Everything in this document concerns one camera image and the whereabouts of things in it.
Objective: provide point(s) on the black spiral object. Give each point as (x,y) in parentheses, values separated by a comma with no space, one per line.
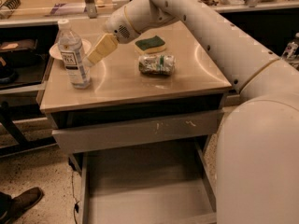
(8,7)

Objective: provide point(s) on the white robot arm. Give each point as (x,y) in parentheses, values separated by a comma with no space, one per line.
(258,145)

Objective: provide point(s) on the white purple paper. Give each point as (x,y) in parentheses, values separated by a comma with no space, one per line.
(68,8)

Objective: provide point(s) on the black metal stand leg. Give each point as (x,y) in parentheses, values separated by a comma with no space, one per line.
(9,116)

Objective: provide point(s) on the open grey middle drawer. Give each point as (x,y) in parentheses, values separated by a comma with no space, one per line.
(159,183)

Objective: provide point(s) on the green yellow sponge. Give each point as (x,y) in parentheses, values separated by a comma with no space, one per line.
(150,45)

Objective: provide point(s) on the grey top drawer front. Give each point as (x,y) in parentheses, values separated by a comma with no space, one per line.
(137,132)

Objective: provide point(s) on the clear plastic tea bottle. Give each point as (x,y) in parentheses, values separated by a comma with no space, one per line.
(71,49)

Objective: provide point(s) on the crumpled green white snack bag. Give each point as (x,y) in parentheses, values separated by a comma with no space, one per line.
(156,64)

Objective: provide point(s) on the grey drawer cabinet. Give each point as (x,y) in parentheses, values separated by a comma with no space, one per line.
(119,92)

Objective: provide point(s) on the white paper bowl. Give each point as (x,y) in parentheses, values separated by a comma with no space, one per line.
(56,54)

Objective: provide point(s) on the small bottle on shelf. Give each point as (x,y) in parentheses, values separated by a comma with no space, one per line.
(290,53)

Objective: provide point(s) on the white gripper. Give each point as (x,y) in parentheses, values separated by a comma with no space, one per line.
(119,22)

